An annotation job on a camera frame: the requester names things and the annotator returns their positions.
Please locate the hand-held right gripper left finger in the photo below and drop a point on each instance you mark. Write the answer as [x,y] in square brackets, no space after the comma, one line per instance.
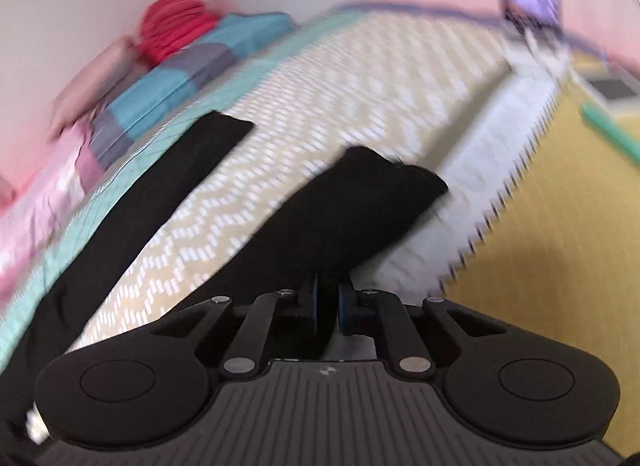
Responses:
[312,311]

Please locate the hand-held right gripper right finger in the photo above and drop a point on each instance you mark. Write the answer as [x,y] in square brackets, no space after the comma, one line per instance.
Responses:
[345,313]

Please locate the black sock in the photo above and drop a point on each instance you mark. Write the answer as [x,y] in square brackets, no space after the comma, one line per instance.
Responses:
[350,206]

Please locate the zigzag quilt with teal border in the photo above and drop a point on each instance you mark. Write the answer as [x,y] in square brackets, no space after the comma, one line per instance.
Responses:
[350,95]

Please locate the white fringed bed sheet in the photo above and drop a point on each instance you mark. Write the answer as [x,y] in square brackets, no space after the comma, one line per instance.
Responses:
[500,145]

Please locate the pink bolster with red end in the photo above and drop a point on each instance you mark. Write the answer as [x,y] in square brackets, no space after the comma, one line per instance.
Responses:
[175,30]

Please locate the green stick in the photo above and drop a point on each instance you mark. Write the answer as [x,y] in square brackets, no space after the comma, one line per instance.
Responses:
[607,128]

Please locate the grey mat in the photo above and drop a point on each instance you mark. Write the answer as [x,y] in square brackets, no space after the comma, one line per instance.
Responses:
[617,89]

